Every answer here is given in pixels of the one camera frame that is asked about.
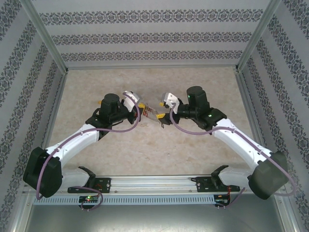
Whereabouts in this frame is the grey metal sheet shelf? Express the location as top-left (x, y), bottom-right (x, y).
top-left (23, 204), bottom-right (293, 232)

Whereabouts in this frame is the metal keyring plate with rings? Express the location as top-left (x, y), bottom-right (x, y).
top-left (142, 106), bottom-right (167, 129)

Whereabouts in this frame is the right circuit board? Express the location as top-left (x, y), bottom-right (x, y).
top-left (214, 194), bottom-right (232, 207)

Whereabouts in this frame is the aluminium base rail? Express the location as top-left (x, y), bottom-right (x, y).
top-left (23, 174), bottom-right (284, 194)

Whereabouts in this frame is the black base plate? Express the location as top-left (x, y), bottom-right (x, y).
top-left (197, 176), bottom-right (242, 193)
top-left (67, 177), bottom-right (112, 194)

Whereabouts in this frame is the aluminium frame post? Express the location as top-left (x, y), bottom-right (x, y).
top-left (20, 0), bottom-right (70, 74)
top-left (235, 0), bottom-right (283, 73)

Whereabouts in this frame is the circuit board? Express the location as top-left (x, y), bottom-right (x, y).
top-left (79, 195), bottom-right (99, 203)
top-left (214, 194), bottom-right (232, 207)

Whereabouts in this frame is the slotted grey cable duct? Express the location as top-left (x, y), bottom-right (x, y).
top-left (32, 194), bottom-right (215, 205)

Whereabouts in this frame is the left circuit board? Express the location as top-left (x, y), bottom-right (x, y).
top-left (79, 195), bottom-right (99, 203)

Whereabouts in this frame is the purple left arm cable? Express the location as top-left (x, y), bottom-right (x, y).
top-left (36, 91), bottom-right (141, 210)

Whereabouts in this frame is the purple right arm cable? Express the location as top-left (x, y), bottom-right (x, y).
top-left (169, 103), bottom-right (297, 208)

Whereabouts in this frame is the aluminium side rail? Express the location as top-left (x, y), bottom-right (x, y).
top-left (234, 69), bottom-right (277, 175)
top-left (33, 71), bottom-right (70, 177)

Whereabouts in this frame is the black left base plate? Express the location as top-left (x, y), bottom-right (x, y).
top-left (67, 177), bottom-right (112, 194)

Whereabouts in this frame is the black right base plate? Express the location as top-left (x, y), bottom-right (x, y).
top-left (197, 176), bottom-right (242, 193)

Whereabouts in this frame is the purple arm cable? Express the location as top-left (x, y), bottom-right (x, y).
top-left (169, 103), bottom-right (297, 208)
top-left (36, 91), bottom-right (141, 210)

